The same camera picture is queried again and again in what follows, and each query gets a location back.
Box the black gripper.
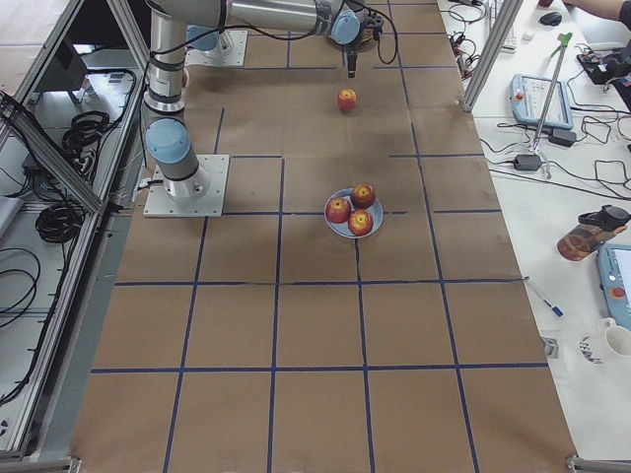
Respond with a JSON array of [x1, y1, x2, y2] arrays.
[[343, 38, 360, 78]]

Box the red yellow striped apple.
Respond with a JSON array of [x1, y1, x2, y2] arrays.
[[336, 88, 357, 112]]

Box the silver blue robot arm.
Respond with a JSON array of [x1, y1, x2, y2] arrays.
[[141, 0, 363, 201]]

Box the round woven wicker basket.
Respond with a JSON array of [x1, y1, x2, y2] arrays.
[[356, 22, 380, 51]]

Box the red apple on plate back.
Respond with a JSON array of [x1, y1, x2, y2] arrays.
[[350, 182, 377, 209]]

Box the red apple on plate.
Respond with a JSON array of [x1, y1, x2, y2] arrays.
[[350, 182, 377, 209], [324, 197, 352, 225], [347, 209, 374, 237]]

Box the red apple on plate left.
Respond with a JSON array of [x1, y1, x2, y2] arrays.
[[324, 197, 352, 225]]

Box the light blue round plate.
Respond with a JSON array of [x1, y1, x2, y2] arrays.
[[323, 188, 384, 239]]

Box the red apple on plate front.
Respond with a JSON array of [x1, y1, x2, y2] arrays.
[[347, 209, 374, 237]]

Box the white keyboard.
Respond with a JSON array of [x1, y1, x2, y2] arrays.
[[487, 0, 518, 53]]

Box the blue teach pendant tablet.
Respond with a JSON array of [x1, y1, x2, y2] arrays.
[[510, 74, 574, 130]]

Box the black power adapter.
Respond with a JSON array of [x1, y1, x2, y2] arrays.
[[513, 154, 542, 171]]

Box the black computer mouse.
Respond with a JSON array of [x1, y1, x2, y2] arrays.
[[538, 11, 562, 27]]

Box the long metal rod tool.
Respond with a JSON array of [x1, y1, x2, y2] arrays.
[[528, 33, 573, 155]]

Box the brown water bottle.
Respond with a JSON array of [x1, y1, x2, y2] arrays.
[[556, 205, 630, 261]]

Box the brown paper table cover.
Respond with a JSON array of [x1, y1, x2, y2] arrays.
[[71, 1, 574, 472]]

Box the blue white pen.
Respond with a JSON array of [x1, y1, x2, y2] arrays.
[[524, 276, 564, 317]]

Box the white mug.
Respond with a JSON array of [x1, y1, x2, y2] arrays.
[[578, 317, 630, 365]]

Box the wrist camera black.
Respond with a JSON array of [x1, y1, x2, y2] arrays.
[[364, 13, 384, 41]]

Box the aluminium frame post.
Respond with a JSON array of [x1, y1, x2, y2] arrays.
[[460, 0, 523, 112]]

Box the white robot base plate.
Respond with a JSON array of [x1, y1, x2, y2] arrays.
[[143, 155, 230, 218]]

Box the coiled black cables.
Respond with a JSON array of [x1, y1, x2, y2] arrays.
[[35, 199, 83, 244]]

